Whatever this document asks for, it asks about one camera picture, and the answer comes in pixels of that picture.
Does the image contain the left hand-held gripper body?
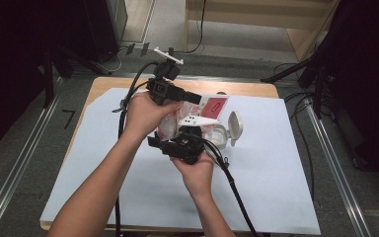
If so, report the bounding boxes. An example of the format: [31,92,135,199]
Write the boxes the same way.
[145,46,192,107]

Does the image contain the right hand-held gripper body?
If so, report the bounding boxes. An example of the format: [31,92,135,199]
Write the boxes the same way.
[159,115,222,166]

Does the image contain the black tripod stand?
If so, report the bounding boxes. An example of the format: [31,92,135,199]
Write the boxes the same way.
[260,31,335,119]

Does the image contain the black cabinet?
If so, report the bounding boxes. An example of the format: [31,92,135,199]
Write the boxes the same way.
[84,0,128,64]

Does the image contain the white round flip-lid container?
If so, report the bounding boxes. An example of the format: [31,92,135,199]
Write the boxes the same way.
[206,110,245,151]

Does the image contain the person's left hand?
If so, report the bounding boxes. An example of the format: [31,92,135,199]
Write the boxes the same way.
[124,91,184,139]

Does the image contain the red and white refill pouch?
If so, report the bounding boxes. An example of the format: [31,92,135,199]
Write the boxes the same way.
[155,93,230,141]

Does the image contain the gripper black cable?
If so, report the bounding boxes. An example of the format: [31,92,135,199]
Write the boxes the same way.
[112,60,161,237]
[192,132,262,237]

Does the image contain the person's right hand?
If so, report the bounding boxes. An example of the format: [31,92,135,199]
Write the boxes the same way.
[170,151,216,198]

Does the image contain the metal floor rail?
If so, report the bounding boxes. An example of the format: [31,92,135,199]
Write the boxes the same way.
[305,98,373,237]
[0,78,64,237]

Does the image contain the black metal stand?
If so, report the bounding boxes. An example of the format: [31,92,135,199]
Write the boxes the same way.
[41,44,108,110]

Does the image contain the light wooden shelf unit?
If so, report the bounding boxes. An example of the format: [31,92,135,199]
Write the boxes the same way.
[184,0,341,62]

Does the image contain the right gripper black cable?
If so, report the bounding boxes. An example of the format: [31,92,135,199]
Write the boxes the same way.
[192,132,262,237]

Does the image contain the black floor cables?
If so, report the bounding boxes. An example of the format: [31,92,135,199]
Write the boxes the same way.
[272,61,324,202]

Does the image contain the black hanging cable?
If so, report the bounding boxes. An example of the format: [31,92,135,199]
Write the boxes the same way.
[186,0,208,54]

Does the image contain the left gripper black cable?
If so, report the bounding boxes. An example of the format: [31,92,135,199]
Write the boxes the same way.
[112,60,161,237]

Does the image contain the white paper sheet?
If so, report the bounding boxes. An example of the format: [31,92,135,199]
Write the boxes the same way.
[39,87,322,236]

